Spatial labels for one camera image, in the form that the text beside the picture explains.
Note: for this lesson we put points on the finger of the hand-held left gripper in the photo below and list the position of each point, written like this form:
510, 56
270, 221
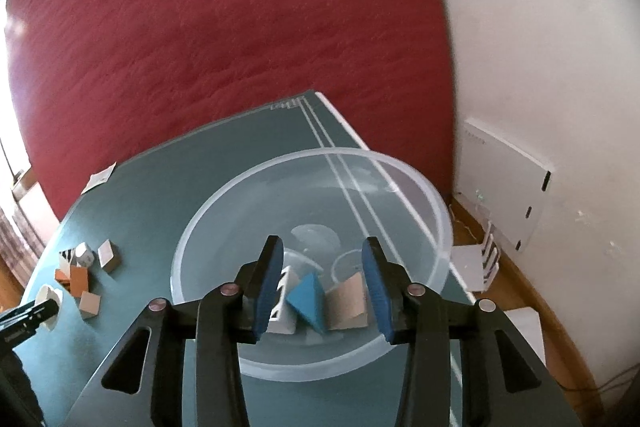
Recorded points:
45, 308

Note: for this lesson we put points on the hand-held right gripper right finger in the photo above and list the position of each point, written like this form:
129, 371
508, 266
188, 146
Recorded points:
377, 294

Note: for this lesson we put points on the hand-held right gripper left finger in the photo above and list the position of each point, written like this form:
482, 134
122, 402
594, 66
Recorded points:
265, 294

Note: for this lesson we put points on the white curved block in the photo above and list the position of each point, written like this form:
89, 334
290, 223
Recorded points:
46, 294

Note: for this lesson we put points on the blue triangular block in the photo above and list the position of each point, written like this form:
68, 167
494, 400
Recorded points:
307, 302

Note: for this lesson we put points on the beige square block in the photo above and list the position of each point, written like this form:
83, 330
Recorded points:
90, 303

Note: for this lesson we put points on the clear plastic bowl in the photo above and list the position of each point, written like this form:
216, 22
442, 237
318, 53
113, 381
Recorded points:
225, 207

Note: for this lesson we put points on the white cutout block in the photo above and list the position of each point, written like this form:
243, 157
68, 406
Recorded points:
284, 309

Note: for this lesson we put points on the beige wedge block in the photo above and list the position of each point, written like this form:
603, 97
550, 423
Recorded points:
345, 304

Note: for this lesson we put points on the small orange block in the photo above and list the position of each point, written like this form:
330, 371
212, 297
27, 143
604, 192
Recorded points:
62, 276

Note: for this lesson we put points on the brown wooden block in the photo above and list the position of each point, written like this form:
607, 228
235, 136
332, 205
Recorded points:
79, 282

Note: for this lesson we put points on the white triangular prism block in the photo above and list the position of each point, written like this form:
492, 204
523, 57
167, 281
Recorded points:
67, 258

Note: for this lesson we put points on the white cube block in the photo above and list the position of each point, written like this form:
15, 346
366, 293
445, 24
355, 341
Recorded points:
85, 254

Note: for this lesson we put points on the wooden block with white face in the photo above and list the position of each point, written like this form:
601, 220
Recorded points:
107, 256

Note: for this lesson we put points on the patterned curtain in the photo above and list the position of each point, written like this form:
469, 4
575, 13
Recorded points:
25, 227

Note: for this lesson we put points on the white paper slip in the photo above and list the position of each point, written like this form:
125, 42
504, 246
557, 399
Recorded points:
97, 179

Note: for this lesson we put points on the white box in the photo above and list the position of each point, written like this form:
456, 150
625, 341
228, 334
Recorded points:
525, 327

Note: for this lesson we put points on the teal table mat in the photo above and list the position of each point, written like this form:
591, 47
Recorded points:
150, 187

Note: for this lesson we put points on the red quilted mattress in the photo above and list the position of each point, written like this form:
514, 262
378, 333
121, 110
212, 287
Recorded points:
225, 17

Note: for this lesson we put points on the white wall panel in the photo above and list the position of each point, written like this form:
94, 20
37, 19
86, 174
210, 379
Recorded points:
500, 182

